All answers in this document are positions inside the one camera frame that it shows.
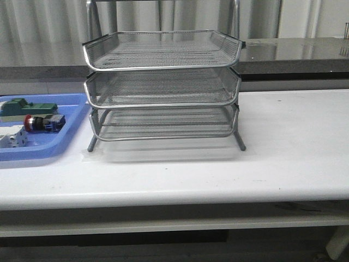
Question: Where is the red emergency stop button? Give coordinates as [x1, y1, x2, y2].
[23, 114, 66, 133]

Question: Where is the grey stone counter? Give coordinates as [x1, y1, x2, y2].
[1, 38, 348, 82]

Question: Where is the silver metal rack frame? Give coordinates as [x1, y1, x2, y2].
[83, 1, 246, 151]

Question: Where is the green electrical component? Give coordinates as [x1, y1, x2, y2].
[1, 98, 58, 122]

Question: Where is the blue plastic tray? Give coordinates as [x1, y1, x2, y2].
[1, 93, 90, 163]

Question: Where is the white table leg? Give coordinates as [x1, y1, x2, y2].
[326, 225, 349, 260]

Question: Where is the white circuit breaker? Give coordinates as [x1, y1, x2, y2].
[0, 125, 28, 148]

